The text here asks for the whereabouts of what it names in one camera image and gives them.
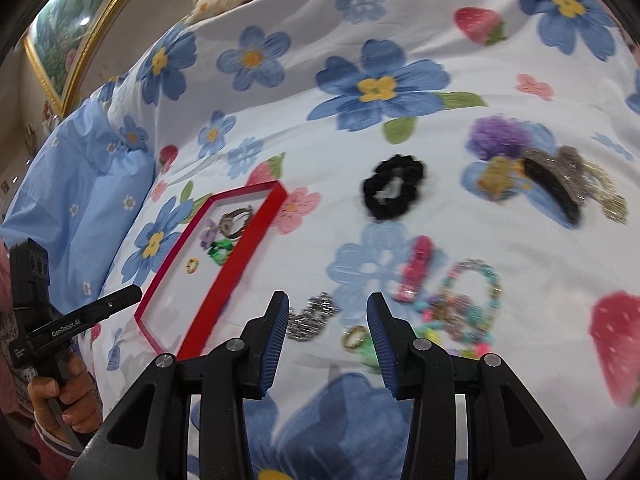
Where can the person's left hand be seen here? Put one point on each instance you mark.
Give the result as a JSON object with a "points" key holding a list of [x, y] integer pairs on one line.
{"points": [[75, 390]]}

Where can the gold framed painting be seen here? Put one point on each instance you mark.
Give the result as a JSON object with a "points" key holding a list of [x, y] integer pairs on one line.
{"points": [[65, 25]]}

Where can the person's pink clothing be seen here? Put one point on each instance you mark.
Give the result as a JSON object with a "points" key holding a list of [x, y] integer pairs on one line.
{"points": [[12, 360]]}

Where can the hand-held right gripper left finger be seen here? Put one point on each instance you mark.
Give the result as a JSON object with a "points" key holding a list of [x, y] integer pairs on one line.
{"points": [[272, 345]]}

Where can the black scrunchie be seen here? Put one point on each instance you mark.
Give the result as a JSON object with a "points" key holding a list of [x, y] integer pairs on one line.
{"points": [[372, 195]]}

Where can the person's left forearm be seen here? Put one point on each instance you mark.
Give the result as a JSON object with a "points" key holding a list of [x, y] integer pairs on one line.
{"points": [[52, 455]]}

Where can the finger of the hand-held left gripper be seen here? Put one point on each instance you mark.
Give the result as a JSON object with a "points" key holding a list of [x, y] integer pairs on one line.
{"points": [[112, 304]]}

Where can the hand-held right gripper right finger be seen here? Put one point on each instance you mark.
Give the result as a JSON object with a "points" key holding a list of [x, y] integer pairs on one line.
{"points": [[382, 347]]}

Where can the floral strawberry bed sheet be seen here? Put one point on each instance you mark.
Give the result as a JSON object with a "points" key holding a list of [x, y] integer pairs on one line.
{"points": [[350, 35]]}

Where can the black silver glitter hair clip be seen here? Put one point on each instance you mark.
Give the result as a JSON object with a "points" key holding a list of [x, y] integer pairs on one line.
{"points": [[555, 190]]}

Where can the red shallow tray box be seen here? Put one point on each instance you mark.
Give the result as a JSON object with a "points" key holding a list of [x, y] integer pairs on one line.
{"points": [[220, 285]]}

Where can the pink hair clip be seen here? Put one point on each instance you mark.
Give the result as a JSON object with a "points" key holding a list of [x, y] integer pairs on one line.
{"points": [[412, 270]]}

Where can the purple scrunchie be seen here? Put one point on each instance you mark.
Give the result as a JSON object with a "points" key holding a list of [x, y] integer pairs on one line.
{"points": [[495, 135]]}

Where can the light blue pillow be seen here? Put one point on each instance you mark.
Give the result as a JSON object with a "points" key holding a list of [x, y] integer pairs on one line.
{"points": [[75, 185]]}

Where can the yellow claw hair clip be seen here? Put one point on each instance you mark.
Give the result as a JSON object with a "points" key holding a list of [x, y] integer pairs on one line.
{"points": [[497, 177]]}

